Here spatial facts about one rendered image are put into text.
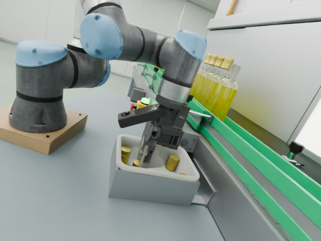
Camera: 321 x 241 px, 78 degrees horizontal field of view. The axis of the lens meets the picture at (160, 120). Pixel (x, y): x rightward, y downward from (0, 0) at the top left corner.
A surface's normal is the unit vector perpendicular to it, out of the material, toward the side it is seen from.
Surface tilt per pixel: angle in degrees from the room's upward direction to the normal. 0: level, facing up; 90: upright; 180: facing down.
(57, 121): 71
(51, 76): 89
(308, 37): 90
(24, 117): 76
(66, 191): 0
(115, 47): 99
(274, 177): 90
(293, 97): 90
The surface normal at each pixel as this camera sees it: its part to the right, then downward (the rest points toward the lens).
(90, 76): 0.77, 0.47
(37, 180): 0.32, -0.90
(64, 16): 0.19, 0.38
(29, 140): -0.09, 0.30
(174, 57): -0.57, 0.14
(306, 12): -0.93, -0.23
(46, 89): 0.62, 0.45
